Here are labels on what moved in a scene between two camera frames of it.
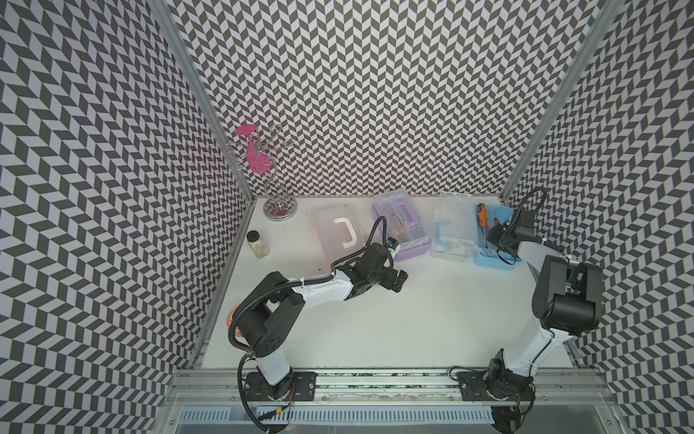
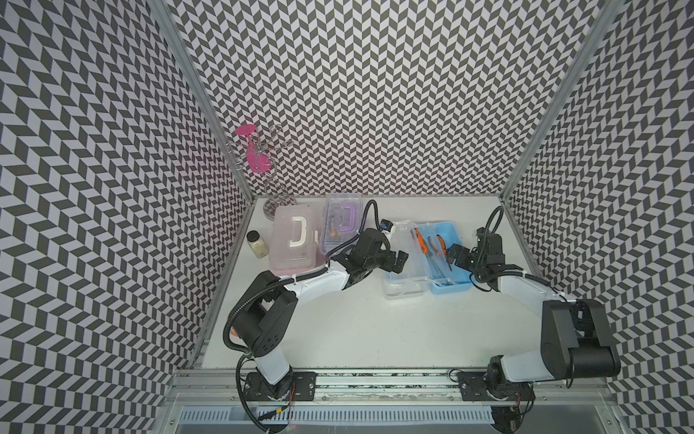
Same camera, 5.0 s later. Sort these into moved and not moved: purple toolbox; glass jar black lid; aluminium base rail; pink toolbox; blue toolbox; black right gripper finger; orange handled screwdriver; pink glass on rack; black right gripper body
Moved: pink toolbox; black right gripper finger; purple toolbox; black right gripper body; orange handled screwdriver; blue toolbox
Not moved: glass jar black lid; pink glass on rack; aluminium base rail
